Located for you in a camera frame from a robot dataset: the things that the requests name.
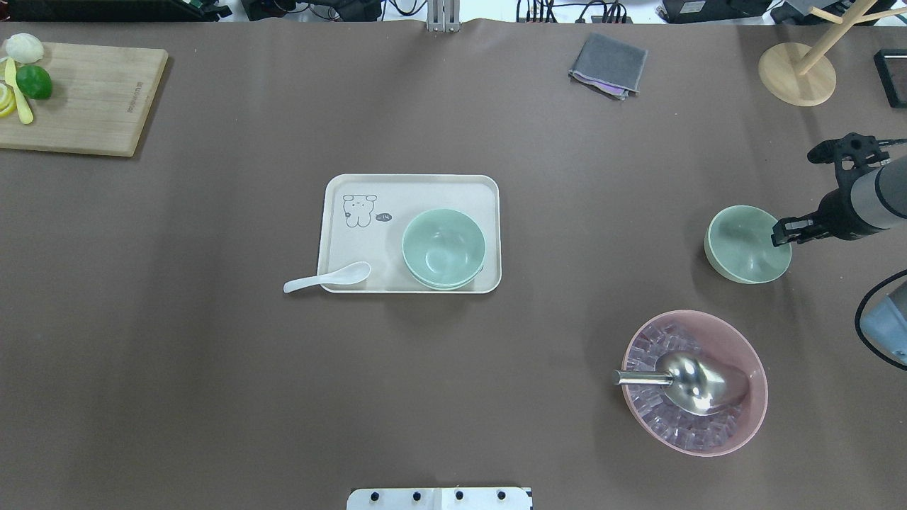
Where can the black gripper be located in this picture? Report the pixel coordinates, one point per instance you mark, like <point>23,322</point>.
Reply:
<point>837,210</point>

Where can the green bowl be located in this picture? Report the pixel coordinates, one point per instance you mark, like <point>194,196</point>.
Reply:
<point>444,280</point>
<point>444,240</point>
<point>738,244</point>

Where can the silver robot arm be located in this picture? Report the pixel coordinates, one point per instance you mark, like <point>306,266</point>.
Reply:
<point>879,319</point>

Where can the wooden mug tree stand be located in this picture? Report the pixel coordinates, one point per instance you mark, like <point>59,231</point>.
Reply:
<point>802,75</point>

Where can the metal ice scoop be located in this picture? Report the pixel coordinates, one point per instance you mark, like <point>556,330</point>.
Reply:
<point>697,384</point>

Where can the purple cloth under grey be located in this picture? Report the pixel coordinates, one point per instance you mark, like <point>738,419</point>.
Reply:
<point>611,91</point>

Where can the clear ice cubes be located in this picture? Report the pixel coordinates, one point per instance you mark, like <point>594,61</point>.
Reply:
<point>662,417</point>

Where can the grey folded cloth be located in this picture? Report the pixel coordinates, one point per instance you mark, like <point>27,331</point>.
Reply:
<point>610,61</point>

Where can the green bowl on tray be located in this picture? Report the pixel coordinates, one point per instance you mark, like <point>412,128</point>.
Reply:
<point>444,280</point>

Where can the beige rabbit tray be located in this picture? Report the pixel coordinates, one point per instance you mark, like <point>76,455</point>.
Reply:
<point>365,215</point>

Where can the white ceramic spoon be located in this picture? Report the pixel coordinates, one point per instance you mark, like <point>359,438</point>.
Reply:
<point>348,275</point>

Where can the wooden cutting board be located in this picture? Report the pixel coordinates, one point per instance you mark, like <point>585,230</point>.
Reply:
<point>101,100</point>

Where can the green lime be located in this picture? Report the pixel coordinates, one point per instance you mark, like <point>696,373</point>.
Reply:
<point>34,82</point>

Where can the yellow plastic knife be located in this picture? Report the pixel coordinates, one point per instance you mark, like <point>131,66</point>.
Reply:
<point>23,109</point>

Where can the white garlic bulb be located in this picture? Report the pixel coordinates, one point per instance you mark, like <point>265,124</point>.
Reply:
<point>24,48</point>

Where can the lemon slices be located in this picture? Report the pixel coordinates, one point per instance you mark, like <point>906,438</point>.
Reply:
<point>7,100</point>

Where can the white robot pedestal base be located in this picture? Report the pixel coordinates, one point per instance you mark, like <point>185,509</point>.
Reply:
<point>441,498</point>

